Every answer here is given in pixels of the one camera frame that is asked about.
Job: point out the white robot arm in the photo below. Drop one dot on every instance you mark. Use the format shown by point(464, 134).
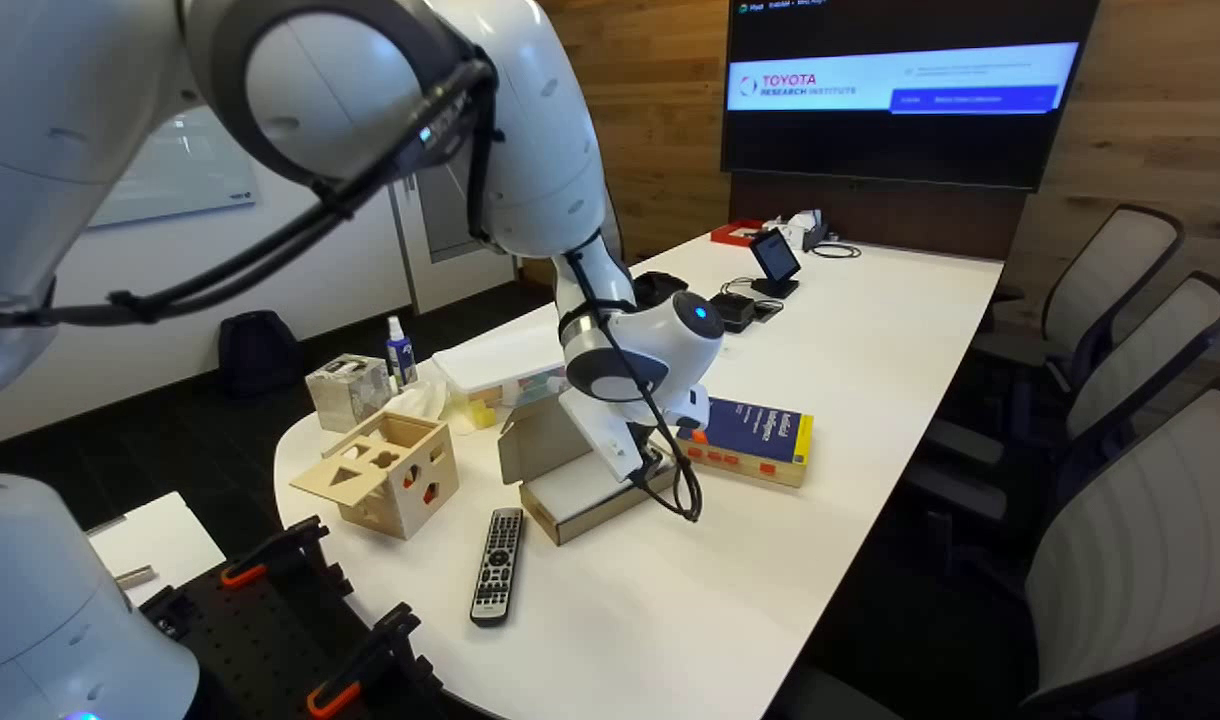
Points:
point(337, 98)

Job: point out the small grey wooden cube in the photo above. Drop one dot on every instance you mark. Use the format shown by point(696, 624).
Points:
point(350, 389)

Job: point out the wall mounted tv screen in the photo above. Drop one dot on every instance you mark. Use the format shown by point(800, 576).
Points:
point(903, 91)

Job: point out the grey mesh chair middle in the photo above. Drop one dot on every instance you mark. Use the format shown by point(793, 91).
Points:
point(1014, 473)

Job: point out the clear plastic container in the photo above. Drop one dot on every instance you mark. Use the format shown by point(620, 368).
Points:
point(494, 377)

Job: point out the black backpack on floor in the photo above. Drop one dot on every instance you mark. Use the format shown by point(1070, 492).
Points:
point(258, 354)

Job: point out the wooden shape sorter box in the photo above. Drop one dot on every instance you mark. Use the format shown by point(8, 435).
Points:
point(391, 473)

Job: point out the red small box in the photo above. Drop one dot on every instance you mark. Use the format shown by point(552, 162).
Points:
point(734, 232)

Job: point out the wall whiteboard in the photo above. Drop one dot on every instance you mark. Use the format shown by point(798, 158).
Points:
point(183, 169)

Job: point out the black square device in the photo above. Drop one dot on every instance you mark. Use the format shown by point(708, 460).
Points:
point(734, 311)

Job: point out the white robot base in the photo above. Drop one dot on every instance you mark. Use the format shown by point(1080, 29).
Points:
point(69, 637)

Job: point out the white device with cable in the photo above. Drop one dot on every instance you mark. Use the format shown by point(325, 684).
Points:
point(815, 232)

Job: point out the grey remote control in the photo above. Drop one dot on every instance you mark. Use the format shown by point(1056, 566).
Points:
point(499, 570)

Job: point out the black clamp with orange tip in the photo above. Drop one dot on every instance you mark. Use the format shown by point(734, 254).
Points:
point(295, 547)

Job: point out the grey mesh chair near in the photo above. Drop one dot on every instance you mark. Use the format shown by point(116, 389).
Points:
point(1117, 593)

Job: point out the grey mesh chair far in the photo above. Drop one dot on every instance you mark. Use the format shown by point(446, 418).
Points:
point(1085, 296)

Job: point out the grey mesh chair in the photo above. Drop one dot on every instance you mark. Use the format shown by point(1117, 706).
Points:
point(1085, 296)
point(1117, 593)
point(1014, 473)

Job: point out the small tablet on stand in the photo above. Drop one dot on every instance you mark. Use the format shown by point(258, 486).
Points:
point(776, 267)

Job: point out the cardboard box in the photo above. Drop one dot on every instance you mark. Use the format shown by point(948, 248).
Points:
point(583, 465)

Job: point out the blue spray bottle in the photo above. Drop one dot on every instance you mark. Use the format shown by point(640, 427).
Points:
point(401, 354)

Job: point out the blue and yellow book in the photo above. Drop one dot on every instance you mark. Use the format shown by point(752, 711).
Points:
point(756, 440)

